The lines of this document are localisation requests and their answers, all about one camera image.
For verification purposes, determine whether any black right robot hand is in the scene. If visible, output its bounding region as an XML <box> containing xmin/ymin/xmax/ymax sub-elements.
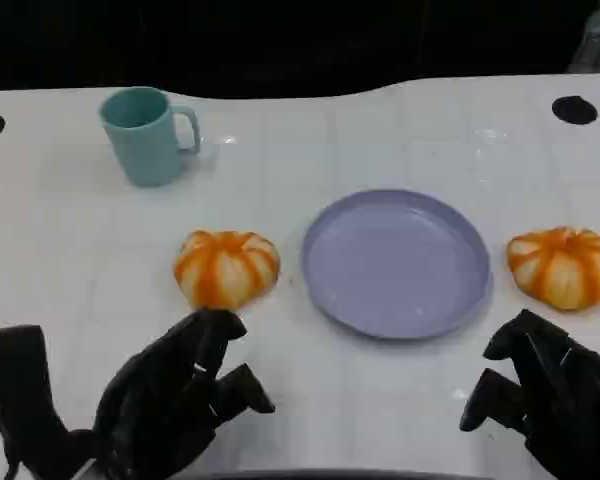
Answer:
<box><xmin>459</xmin><ymin>308</ymin><xmax>600</xmax><ymax>480</ymax></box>

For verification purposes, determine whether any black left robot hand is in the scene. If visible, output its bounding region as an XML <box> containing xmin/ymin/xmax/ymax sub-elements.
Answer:
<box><xmin>92</xmin><ymin>308</ymin><xmax>276</xmax><ymax>480</ymax></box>

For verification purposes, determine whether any orange white toy bread roll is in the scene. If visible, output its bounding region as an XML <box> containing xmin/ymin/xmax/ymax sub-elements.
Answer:
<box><xmin>506</xmin><ymin>226</ymin><xmax>600</xmax><ymax>312</ymax></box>
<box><xmin>173</xmin><ymin>229</ymin><xmax>281</xmax><ymax>311</ymax></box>

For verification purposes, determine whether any lilac plate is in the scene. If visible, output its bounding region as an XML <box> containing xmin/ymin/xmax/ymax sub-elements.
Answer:
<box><xmin>300</xmin><ymin>188</ymin><xmax>495</xmax><ymax>341</ymax></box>

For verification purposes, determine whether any pale green mug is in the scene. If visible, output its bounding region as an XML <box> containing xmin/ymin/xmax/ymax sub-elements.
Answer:
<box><xmin>98</xmin><ymin>86</ymin><xmax>202</xmax><ymax>188</ymax></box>

